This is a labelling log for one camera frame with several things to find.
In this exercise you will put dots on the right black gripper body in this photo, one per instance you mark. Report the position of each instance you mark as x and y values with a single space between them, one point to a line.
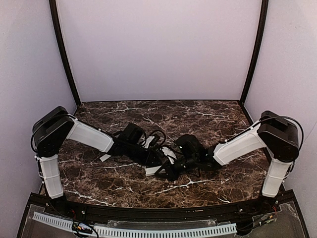
177 165

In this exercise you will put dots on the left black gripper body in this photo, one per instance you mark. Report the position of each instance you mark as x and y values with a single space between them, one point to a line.
156 160

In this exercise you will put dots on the white remote control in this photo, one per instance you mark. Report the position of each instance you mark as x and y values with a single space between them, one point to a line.
151 171

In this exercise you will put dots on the white battery cover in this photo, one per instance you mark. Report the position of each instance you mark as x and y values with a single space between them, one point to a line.
105 157

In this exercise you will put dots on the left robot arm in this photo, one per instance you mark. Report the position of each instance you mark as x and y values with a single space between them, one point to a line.
50 132

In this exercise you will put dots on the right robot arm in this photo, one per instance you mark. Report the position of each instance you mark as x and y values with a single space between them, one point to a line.
283 136

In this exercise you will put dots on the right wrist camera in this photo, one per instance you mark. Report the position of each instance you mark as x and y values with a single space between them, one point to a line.
169 154

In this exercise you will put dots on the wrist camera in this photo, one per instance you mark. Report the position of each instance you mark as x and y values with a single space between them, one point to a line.
169 154
154 138

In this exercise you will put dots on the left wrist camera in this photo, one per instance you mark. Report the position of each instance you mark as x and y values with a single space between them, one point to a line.
154 138

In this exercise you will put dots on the white slotted cable duct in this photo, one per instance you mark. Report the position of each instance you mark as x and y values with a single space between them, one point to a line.
122 229

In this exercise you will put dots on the black front mounting rail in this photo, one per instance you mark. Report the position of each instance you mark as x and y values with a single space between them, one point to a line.
239 212

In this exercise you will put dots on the left black frame post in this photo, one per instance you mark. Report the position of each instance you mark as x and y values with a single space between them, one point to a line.
62 52

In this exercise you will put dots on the black frame post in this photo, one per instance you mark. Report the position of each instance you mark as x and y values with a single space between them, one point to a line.
256 51
62 52

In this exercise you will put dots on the right black frame post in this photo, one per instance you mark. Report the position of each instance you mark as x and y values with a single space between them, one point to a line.
256 51

